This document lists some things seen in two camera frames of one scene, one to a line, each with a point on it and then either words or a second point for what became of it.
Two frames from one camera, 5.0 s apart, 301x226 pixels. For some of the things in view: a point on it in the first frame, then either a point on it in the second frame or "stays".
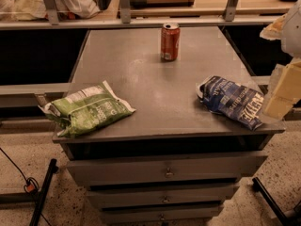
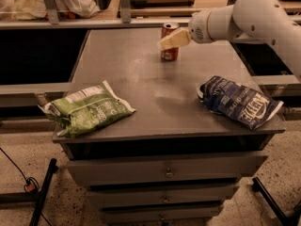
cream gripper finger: x=286 y=93 -> x=179 y=37
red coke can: x=170 y=41 stays
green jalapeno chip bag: x=86 y=109 stays
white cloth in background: x=72 y=1 stays
